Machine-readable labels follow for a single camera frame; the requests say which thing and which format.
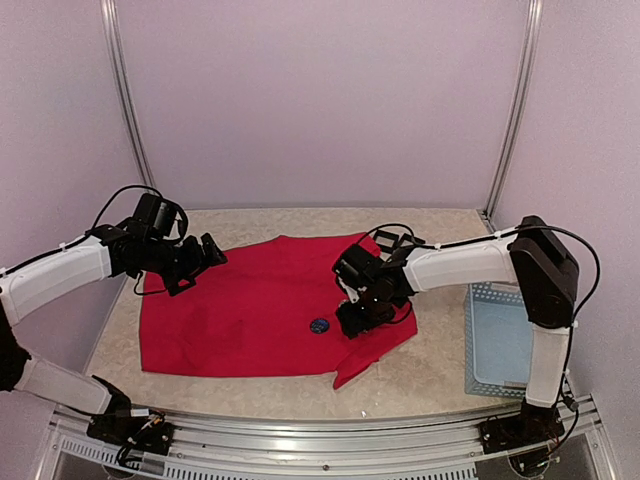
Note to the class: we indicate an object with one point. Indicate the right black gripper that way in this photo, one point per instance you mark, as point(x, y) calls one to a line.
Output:
point(351, 323)

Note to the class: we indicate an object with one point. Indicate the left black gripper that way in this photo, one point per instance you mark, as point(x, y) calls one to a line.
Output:
point(196, 262)

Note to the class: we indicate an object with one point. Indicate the red t-shirt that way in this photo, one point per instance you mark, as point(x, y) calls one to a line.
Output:
point(250, 317)

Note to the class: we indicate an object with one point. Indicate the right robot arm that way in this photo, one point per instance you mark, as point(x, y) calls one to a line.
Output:
point(529, 255)

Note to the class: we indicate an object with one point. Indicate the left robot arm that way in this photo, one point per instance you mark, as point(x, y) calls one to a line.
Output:
point(106, 252)

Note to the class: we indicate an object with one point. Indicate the blue round brooch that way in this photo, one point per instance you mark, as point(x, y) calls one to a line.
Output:
point(319, 326)

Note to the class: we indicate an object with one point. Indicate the blue plastic basket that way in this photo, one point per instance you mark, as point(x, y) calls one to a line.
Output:
point(498, 341)

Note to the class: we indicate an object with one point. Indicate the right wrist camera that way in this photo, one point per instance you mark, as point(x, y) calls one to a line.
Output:
point(356, 267)

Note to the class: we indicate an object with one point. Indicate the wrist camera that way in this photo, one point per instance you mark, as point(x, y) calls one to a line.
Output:
point(155, 213)
point(356, 267)

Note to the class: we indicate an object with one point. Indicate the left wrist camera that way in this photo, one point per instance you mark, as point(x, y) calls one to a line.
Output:
point(155, 213)

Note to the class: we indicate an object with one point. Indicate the black square frame left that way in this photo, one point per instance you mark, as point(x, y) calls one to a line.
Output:
point(386, 241)

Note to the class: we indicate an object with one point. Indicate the black square frame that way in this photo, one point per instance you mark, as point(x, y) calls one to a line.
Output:
point(408, 240)
point(386, 241)

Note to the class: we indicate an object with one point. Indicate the black square frame middle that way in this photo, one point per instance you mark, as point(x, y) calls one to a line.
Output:
point(408, 240)

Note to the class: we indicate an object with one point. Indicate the aluminium front rail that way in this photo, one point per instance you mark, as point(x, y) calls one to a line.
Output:
point(214, 447)

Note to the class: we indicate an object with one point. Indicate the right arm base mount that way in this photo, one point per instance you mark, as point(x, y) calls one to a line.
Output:
point(517, 431)

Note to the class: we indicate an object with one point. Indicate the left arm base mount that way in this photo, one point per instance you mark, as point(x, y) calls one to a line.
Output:
point(141, 429)

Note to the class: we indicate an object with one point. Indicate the left aluminium corner post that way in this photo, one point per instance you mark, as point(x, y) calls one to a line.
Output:
point(116, 54)

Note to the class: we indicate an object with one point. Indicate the aluminium corner post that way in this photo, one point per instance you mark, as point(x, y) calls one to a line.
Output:
point(116, 54)
point(517, 107)

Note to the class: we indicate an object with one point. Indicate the right aluminium corner post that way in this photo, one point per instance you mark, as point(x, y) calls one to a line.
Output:
point(517, 107)

